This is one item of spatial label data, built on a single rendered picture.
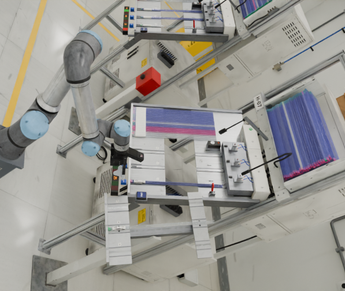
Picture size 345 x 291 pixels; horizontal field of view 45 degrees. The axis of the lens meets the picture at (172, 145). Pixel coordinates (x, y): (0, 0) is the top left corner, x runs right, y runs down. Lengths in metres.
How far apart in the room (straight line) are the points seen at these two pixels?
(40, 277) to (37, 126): 1.04
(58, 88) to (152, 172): 0.74
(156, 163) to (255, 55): 1.46
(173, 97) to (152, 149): 1.29
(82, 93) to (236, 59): 1.94
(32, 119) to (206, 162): 1.02
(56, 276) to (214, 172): 1.06
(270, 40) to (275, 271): 1.93
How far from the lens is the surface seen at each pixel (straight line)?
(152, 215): 2.50
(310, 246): 3.79
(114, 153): 2.04
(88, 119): 1.77
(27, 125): 1.88
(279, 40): 3.41
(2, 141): 1.99
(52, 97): 1.93
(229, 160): 2.37
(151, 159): 2.37
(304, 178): 2.18
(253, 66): 3.51
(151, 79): 2.92
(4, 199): 2.65
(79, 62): 1.66
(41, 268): 2.63
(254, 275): 3.95
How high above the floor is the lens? 2.03
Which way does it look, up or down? 28 degrees down
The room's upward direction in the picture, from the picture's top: 61 degrees clockwise
